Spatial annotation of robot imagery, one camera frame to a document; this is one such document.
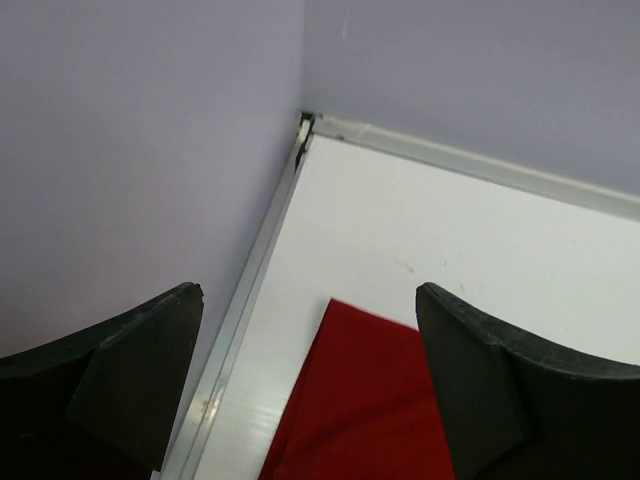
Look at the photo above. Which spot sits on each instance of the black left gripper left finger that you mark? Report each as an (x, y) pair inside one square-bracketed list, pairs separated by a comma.
[(100, 403)]

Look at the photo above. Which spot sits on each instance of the aluminium left side rail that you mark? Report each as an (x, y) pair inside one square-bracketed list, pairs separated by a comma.
[(183, 458)]

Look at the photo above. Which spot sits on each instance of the dark red t shirt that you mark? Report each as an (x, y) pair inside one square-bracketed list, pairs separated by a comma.
[(363, 406)]

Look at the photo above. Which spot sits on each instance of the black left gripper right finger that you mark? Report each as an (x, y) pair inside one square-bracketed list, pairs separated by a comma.
[(514, 405)]

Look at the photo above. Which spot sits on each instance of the white table edge rail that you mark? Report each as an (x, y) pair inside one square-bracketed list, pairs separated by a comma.
[(474, 165)]

